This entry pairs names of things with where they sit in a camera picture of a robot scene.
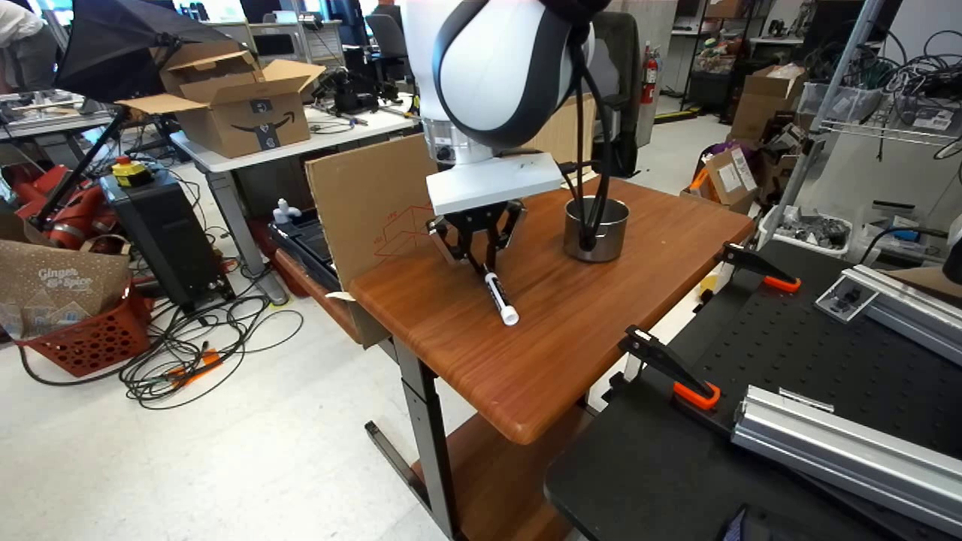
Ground black floor cable bundle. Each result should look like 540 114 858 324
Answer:
12 283 308 415

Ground white equipment enclosure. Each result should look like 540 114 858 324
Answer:
774 93 962 258

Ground black softbox stand pole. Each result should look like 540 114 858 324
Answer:
33 103 133 230

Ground red plastic basket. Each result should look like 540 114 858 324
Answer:
22 285 157 381

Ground black equipment tower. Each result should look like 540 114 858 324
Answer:
98 174 230 309

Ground open cardboard shipping box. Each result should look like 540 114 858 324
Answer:
117 41 328 159

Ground black tray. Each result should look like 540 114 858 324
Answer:
265 213 348 296

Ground black and white marker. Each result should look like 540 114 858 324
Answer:
480 266 522 330

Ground yellow emergency stop button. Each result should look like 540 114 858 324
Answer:
106 152 159 193

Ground red fire extinguisher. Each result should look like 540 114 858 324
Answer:
641 41 664 111

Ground white office desk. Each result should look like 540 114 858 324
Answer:
168 99 425 302

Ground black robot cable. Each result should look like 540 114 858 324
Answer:
431 0 627 252

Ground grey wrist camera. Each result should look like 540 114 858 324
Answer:
425 146 571 220

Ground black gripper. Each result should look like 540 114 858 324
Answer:
439 198 522 278

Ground black photo softbox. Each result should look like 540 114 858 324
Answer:
51 0 218 103

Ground brown paper bag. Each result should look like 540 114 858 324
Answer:
0 235 136 343

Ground silver metal pot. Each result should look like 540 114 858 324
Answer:
563 193 630 266

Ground aluminium extrusion rail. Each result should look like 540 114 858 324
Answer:
726 381 962 539
813 261 962 370

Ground large plain cardboard box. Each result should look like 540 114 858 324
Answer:
726 61 813 152

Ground black clamp orange grip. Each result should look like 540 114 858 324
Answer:
616 324 724 415
717 239 805 296

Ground black perforated base board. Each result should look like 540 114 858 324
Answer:
545 237 962 541

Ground black office chair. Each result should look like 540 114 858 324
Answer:
582 8 644 181

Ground red machine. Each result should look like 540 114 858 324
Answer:
4 163 120 252

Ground grey metal table leg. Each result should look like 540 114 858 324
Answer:
365 339 465 541

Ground brown cardboard panel red print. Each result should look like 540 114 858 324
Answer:
299 133 444 294

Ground small white bottle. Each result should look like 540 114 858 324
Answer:
266 196 305 228

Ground small labelled cardboard box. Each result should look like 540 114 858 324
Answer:
688 143 759 216

